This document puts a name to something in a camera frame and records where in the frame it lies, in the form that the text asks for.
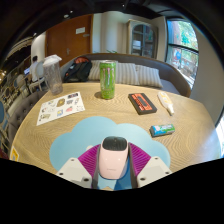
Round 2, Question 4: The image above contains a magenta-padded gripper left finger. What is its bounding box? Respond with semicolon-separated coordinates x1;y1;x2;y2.
55;143;101;189

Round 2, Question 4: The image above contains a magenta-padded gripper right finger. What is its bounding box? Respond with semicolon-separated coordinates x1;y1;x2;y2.
128;142;173;188

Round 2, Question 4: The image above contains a pink computer mouse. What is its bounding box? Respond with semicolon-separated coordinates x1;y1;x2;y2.
97;135;130;180

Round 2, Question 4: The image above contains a blue cloud-shaped mouse pad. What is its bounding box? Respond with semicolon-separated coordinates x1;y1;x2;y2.
49;115;171;192

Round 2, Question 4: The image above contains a small teal packet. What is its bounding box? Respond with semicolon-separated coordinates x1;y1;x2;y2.
149;123;176;138

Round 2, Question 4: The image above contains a black flat box orange print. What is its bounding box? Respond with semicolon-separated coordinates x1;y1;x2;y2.
128;92;158;116

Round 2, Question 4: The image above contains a white sticker sheet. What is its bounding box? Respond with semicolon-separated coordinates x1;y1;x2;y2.
36;91;86;127

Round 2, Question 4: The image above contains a white plastic tube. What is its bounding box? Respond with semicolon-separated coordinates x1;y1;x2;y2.
157;91;175;117

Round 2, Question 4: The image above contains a green drink can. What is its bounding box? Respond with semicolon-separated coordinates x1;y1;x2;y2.
99;59;117;100

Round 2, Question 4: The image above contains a striped beige cushion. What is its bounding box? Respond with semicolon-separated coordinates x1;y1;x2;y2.
134;64;164;89
88;59;103;82
114;61;140;86

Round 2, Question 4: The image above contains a bright side window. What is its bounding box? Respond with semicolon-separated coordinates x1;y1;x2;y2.
214;109;224;158

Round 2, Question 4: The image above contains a grey curved sofa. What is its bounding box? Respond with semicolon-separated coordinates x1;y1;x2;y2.
59;52;192;98

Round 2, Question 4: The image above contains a black backpack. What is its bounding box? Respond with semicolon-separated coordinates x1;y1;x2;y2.
63;56;93;84

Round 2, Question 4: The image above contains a clear plastic shaker cup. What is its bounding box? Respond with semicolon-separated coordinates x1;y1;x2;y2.
42;54;64;96

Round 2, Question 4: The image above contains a person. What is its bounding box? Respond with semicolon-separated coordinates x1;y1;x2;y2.
30;55;40;81

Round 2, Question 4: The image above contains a black-framed window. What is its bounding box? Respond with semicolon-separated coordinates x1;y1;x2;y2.
165;19;200;89

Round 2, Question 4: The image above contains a glass-door cabinet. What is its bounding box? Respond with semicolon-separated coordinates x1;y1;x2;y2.
126;19;159;59

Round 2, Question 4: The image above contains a brown wooden door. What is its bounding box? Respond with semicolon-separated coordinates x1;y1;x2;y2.
45;13;94;68

